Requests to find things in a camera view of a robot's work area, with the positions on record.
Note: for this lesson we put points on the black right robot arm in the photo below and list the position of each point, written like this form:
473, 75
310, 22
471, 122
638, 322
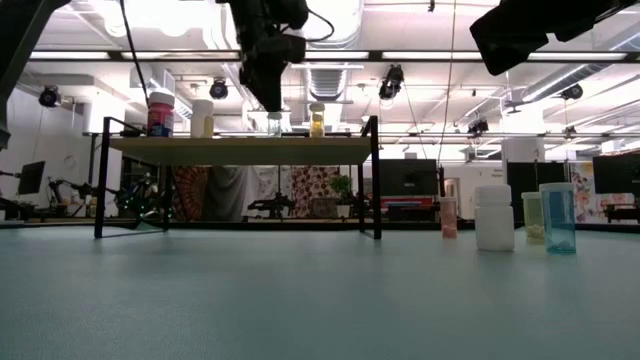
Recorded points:
585, 12

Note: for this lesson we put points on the black robot arm on stand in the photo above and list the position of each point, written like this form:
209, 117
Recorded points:
270, 205

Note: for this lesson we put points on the grey draped cloth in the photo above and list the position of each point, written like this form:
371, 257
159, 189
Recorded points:
230, 192

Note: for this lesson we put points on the red floral cloth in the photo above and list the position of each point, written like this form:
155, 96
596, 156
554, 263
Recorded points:
310, 187

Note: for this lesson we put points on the white plastic bottle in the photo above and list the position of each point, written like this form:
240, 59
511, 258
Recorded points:
494, 220
200, 117

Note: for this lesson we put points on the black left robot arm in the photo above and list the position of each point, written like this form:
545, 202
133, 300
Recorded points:
15, 30

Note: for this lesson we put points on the small black monitor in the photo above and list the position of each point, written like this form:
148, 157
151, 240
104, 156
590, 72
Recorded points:
31, 177

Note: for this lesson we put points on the pink pill bottle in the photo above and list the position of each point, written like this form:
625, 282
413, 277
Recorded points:
448, 220

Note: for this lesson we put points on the blue pill bottle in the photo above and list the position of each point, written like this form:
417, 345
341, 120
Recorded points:
557, 220

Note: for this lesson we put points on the black partition panel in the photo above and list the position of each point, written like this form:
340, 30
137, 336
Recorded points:
537, 190

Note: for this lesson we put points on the small green potted plant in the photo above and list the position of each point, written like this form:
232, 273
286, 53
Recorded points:
341, 187

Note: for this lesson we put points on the silver ventilation duct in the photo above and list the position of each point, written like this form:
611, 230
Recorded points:
327, 80

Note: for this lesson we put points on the green table mat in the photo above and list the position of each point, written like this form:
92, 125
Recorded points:
300, 300

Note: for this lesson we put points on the black ceiling camera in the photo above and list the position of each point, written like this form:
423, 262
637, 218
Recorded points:
391, 82
218, 89
49, 96
571, 91
478, 126

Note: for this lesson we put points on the black beam with light strips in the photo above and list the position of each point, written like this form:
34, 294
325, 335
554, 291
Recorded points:
245, 56

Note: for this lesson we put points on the large red medicine bottle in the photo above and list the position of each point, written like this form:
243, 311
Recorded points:
160, 117

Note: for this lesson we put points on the wooden shelf black frame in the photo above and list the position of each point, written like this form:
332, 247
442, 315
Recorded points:
240, 151

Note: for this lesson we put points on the large black wall screen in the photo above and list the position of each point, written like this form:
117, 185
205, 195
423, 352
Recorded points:
407, 177

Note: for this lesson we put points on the floral patterned panel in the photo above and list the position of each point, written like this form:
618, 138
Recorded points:
582, 197

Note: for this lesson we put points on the orange mandala tapestry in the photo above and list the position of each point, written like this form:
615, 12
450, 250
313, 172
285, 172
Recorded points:
190, 192

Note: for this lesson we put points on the teal pill bottle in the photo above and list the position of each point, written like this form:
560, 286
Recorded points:
274, 126

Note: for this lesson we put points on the yellow pill bottle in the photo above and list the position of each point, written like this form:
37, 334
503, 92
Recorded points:
531, 220
317, 125

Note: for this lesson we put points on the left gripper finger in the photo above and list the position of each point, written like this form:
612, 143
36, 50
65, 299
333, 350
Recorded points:
270, 97

